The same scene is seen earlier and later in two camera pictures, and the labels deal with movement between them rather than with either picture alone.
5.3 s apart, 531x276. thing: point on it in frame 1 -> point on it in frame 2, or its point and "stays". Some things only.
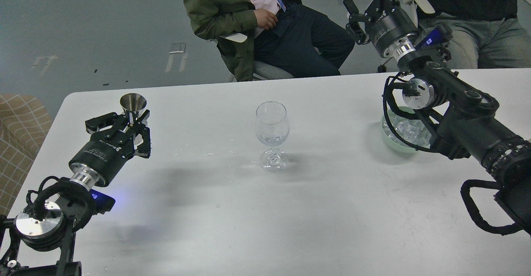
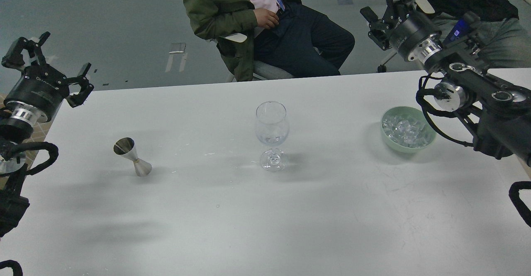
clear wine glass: [272, 129] stays
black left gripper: [106, 153] -> [36, 94]
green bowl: [414, 130] stays
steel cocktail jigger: [131, 103] -> [126, 147]
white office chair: [262, 70] stays
